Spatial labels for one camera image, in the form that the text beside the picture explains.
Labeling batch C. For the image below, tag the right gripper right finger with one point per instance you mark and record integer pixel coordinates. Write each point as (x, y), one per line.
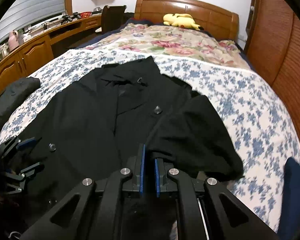
(206, 209)

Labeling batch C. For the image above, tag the wooden bed headboard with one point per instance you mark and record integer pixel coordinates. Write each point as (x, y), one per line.
(220, 23)

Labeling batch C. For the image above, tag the yellow Pikachu plush toy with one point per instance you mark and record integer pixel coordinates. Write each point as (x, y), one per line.
(181, 21)

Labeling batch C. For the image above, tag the dark brown desk chair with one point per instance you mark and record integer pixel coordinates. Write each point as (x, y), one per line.
(111, 18)

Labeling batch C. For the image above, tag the pink floral beige quilt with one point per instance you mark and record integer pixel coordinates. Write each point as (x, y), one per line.
(175, 41)

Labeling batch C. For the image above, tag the pink bottle on desk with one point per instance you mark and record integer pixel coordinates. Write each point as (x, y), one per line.
(13, 40)

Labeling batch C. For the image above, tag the brown louvered wardrobe doors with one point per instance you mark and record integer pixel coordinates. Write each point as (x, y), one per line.
(273, 48)

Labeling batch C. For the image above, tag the dark blue pillow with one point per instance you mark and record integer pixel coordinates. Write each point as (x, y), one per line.
(289, 227)

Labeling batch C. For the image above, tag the red basket on desk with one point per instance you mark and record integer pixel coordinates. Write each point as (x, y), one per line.
(85, 14)

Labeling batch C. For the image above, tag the black double-breasted coat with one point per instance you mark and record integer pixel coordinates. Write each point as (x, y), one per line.
(92, 127)

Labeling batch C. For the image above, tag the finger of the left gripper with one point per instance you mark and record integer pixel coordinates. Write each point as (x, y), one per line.
(16, 183)
(14, 143)

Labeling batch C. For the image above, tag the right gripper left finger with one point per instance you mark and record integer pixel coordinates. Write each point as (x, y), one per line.
(94, 209)

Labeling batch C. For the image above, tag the dark grey folded garment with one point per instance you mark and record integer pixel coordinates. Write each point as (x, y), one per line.
(14, 95)

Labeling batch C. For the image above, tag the grey window roller blind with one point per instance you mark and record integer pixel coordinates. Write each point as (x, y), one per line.
(24, 12)

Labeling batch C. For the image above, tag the long wooden desk cabinet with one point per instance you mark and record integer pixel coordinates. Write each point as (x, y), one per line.
(37, 52)

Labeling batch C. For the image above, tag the blue floral white bedsheet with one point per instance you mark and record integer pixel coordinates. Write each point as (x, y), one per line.
(257, 120)

